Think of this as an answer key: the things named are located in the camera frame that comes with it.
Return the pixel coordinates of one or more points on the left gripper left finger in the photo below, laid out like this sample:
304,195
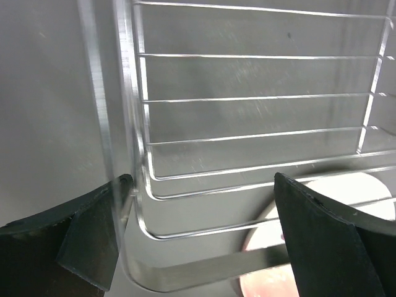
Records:
68,250

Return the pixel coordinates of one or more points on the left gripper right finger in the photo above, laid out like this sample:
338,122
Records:
334,249

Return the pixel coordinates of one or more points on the pink cream floral plate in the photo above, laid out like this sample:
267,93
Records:
364,191

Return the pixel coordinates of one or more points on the metal wire dish rack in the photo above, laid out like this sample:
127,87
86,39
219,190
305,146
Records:
200,103

